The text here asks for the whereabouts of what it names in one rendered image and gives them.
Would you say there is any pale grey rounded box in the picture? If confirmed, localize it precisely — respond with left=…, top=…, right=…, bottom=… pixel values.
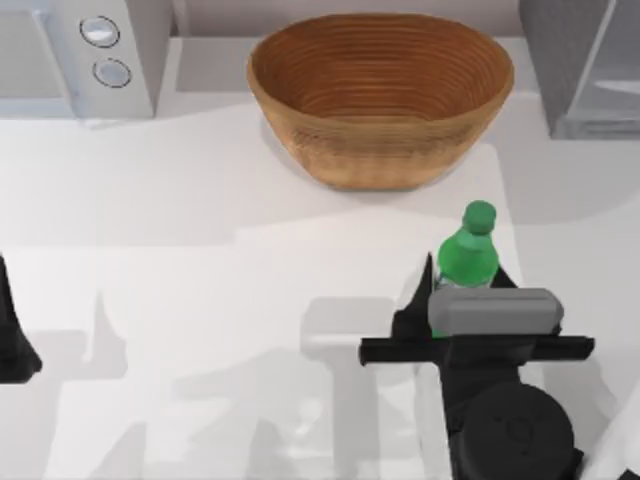
left=426, top=287, right=566, bottom=340

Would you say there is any brown woven basket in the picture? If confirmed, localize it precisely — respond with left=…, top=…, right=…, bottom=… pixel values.
left=246, top=12, right=516, bottom=193

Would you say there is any small round microwave knob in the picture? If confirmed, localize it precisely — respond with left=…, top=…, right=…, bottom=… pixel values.
left=92, top=56, right=133, bottom=89

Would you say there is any pale microwave oven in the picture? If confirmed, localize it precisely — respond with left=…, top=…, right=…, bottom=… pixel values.
left=0, top=0, right=174, bottom=122

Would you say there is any green bottle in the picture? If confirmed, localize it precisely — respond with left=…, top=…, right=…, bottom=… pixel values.
left=431, top=199, right=501, bottom=339

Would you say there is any large round microwave knob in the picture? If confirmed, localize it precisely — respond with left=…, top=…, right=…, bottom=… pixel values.
left=79, top=15, right=122, bottom=49

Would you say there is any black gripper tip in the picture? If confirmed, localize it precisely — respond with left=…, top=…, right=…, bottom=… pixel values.
left=0, top=253, right=44, bottom=387

